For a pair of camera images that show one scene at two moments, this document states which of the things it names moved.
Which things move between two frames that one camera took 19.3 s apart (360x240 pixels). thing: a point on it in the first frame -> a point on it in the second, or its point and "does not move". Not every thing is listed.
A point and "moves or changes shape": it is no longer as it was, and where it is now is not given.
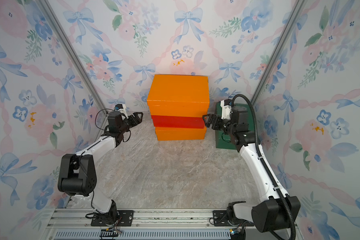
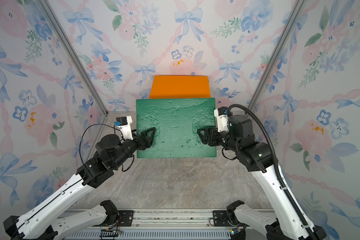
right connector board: [233, 231] does not move
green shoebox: [222, 142] moves or changes shape
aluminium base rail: [76, 224] does not move
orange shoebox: [180, 95] does not move
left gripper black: [138, 120] -> [148, 144]
